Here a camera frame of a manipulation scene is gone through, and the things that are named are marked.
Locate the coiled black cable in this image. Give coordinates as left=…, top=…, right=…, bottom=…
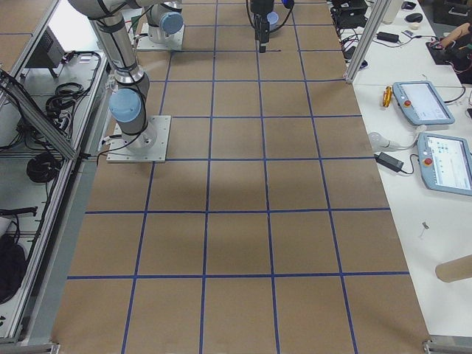
left=26, top=151, right=63, bottom=184

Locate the black power adapter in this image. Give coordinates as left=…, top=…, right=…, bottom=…
left=374, top=152, right=403, bottom=173

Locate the black power brick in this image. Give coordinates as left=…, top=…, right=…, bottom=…
left=376, top=32, right=399, bottom=44

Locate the lower teach pendant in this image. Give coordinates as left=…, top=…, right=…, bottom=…
left=417, top=132, right=471, bottom=196

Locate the upper teach pendant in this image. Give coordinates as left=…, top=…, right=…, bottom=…
left=392, top=81, right=455, bottom=126

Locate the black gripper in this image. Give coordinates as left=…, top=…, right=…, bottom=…
left=250, top=0, right=274, bottom=53

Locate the black electronics box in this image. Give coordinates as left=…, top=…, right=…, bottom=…
left=26, top=27, right=66, bottom=78

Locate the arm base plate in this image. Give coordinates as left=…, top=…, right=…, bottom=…
left=135, top=23, right=185, bottom=52
left=106, top=115, right=171, bottom=163

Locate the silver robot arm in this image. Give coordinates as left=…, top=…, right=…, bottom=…
left=69, top=1, right=184, bottom=150
left=143, top=0, right=274, bottom=53

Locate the aluminium frame post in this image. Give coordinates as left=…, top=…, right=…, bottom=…
left=344, top=0, right=391, bottom=83

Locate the cardboard tube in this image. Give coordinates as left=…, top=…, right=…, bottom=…
left=435, top=254, right=472, bottom=282

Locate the teach pendant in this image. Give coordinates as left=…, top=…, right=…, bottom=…
left=417, top=132, right=471, bottom=196
left=392, top=81, right=455, bottom=126

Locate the black computer mouse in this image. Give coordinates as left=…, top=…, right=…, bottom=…
left=404, top=13, right=423, bottom=23

